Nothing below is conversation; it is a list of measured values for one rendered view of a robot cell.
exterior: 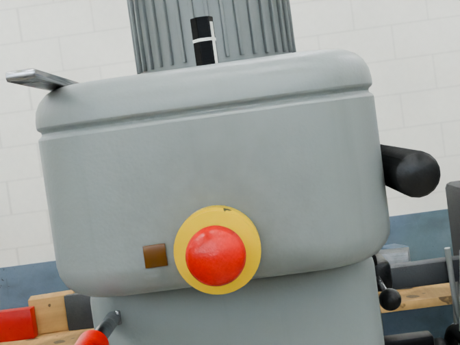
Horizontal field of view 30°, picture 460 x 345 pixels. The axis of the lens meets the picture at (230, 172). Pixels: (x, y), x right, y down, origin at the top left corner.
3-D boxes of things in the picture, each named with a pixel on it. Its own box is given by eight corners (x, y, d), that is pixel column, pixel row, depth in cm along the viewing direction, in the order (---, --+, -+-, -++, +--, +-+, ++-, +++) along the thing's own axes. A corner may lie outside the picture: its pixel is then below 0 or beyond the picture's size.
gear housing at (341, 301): (393, 367, 70) (378, 247, 70) (100, 404, 71) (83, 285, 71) (348, 289, 104) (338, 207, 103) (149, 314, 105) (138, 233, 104)
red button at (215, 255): (250, 285, 56) (241, 224, 55) (188, 292, 56) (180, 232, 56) (250, 275, 59) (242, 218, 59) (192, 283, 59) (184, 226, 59)
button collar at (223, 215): (266, 289, 59) (254, 202, 58) (179, 300, 59) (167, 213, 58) (265, 283, 61) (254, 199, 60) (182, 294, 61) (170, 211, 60)
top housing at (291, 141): (409, 265, 60) (380, 37, 59) (42, 312, 61) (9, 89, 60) (341, 202, 107) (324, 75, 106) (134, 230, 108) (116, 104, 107)
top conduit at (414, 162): (443, 194, 63) (438, 147, 63) (387, 202, 63) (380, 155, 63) (365, 165, 108) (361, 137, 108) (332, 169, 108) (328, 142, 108)
